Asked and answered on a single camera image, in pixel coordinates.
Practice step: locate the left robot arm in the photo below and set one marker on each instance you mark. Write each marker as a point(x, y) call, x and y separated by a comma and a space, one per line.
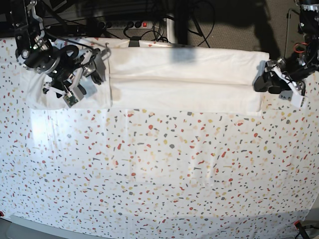
point(289, 74)

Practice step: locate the white printed T-shirt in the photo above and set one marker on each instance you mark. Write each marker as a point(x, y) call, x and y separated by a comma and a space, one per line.
point(203, 80)

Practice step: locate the red clamp at corner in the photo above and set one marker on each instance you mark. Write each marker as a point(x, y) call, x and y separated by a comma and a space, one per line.
point(298, 225)

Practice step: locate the black table clamp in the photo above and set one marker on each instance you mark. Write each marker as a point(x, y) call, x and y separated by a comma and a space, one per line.
point(134, 41)

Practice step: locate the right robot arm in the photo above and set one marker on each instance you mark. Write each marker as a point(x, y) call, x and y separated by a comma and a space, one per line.
point(33, 41)

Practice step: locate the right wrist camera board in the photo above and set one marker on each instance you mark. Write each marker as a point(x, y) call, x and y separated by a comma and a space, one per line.
point(70, 99)

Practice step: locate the white power strip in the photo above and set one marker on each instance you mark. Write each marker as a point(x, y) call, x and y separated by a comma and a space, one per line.
point(121, 24)

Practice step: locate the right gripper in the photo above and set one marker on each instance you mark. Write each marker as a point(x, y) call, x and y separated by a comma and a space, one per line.
point(68, 68)

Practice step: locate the terrazzo pattern tablecloth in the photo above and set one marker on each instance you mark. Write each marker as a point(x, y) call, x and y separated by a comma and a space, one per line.
point(144, 174)

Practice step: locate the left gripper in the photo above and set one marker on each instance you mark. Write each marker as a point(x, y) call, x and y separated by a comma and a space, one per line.
point(271, 79)

